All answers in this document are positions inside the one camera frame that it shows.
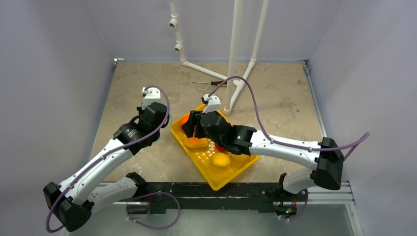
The white pvc pipe frame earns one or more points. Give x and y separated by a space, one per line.
234 88

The orange fruit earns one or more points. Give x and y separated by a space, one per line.
183 120

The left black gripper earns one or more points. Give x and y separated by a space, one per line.
140 111

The red apple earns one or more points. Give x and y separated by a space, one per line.
221 149

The aluminium rail frame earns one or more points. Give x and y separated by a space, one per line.
280 95

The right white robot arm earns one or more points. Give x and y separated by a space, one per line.
322 161

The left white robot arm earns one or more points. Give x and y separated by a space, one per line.
72 202

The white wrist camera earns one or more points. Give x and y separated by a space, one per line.
150 95
212 103

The clear zip top bag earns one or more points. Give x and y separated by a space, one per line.
166 130

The orange yellow mango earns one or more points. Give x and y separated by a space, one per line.
194 143

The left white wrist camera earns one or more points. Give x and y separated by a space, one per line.
150 95

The yellow lemon lower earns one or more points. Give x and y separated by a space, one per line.
220 160

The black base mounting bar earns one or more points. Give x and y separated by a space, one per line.
263 197

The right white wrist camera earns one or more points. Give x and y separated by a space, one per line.
212 103

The yellow plastic tray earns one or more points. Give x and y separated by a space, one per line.
201 157

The yellow peach with leaf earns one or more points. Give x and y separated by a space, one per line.
240 159

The black yellow screwdriver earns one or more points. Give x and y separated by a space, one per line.
212 83

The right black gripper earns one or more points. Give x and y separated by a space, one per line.
191 123

